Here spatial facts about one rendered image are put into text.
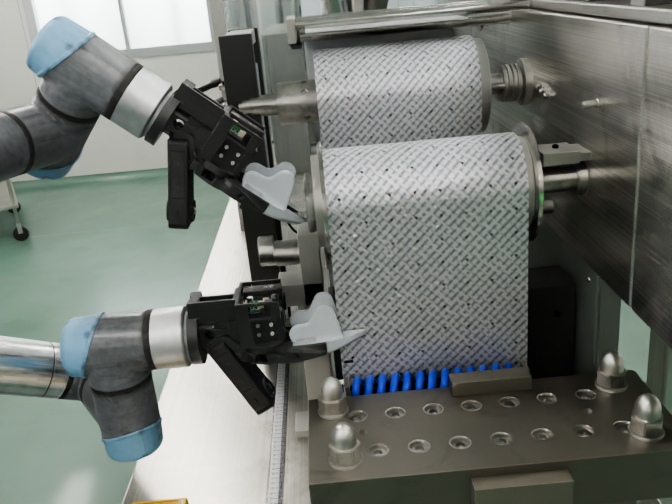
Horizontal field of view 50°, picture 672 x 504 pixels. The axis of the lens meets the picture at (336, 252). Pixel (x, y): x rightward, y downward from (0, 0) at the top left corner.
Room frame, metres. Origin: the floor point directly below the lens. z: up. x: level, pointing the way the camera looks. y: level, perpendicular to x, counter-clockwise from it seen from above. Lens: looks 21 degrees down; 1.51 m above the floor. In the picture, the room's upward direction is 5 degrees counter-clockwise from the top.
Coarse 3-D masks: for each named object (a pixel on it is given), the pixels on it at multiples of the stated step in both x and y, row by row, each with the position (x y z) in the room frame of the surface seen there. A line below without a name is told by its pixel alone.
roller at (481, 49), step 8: (480, 40) 1.10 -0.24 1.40; (480, 48) 1.08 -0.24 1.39; (480, 56) 1.07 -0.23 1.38; (480, 64) 1.06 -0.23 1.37; (488, 64) 1.06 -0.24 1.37; (488, 72) 1.06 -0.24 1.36; (488, 80) 1.05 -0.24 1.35; (488, 88) 1.05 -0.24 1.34; (488, 96) 1.05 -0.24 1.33; (488, 104) 1.05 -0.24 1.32; (488, 112) 1.06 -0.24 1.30; (488, 120) 1.06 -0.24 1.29
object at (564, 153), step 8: (544, 144) 0.89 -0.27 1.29; (552, 144) 0.89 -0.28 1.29; (560, 144) 0.88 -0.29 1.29; (568, 144) 0.88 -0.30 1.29; (576, 144) 0.89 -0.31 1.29; (544, 152) 0.85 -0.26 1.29; (552, 152) 0.85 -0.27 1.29; (560, 152) 0.85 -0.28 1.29; (568, 152) 0.85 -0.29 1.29; (576, 152) 0.85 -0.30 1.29; (584, 152) 0.85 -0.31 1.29; (544, 160) 0.84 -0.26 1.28; (552, 160) 0.84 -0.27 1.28; (560, 160) 0.84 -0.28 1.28; (568, 160) 0.85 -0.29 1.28; (576, 160) 0.85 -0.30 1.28; (584, 160) 0.85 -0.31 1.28
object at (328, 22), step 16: (480, 0) 1.18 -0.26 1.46; (496, 0) 1.15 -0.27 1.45; (512, 0) 1.11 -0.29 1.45; (528, 0) 1.11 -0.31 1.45; (288, 16) 1.18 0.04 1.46; (304, 16) 1.18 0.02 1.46; (320, 16) 1.14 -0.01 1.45; (336, 16) 1.11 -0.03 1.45; (352, 16) 1.11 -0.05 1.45; (368, 16) 1.11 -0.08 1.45; (384, 16) 1.11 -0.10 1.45; (400, 16) 1.11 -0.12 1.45; (416, 16) 1.11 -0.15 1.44; (432, 16) 1.11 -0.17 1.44; (448, 16) 1.17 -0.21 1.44; (288, 32) 1.10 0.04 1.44
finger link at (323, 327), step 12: (324, 312) 0.79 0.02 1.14; (300, 324) 0.79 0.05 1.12; (312, 324) 0.79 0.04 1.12; (324, 324) 0.79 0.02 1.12; (336, 324) 0.79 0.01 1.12; (300, 336) 0.78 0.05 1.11; (312, 336) 0.79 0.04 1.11; (324, 336) 0.79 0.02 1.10; (336, 336) 0.78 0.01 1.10; (348, 336) 0.79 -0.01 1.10; (360, 336) 0.80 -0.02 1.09; (336, 348) 0.78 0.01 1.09
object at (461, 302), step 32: (352, 256) 0.81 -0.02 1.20; (384, 256) 0.81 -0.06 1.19; (416, 256) 0.81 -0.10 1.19; (448, 256) 0.81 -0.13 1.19; (480, 256) 0.81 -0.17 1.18; (512, 256) 0.81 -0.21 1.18; (352, 288) 0.81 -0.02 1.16; (384, 288) 0.81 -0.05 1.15; (416, 288) 0.81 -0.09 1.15; (448, 288) 0.81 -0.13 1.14; (480, 288) 0.81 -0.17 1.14; (512, 288) 0.81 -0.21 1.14; (352, 320) 0.81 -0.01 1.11; (384, 320) 0.81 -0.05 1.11; (416, 320) 0.81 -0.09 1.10; (448, 320) 0.81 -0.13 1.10; (480, 320) 0.81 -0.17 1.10; (512, 320) 0.81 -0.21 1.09; (352, 352) 0.81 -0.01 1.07; (384, 352) 0.81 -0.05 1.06; (416, 352) 0.81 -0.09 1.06; (448, 352) 0.81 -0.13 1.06; (480, 352) 0.81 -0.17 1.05; (512, 352) 0.81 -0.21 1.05
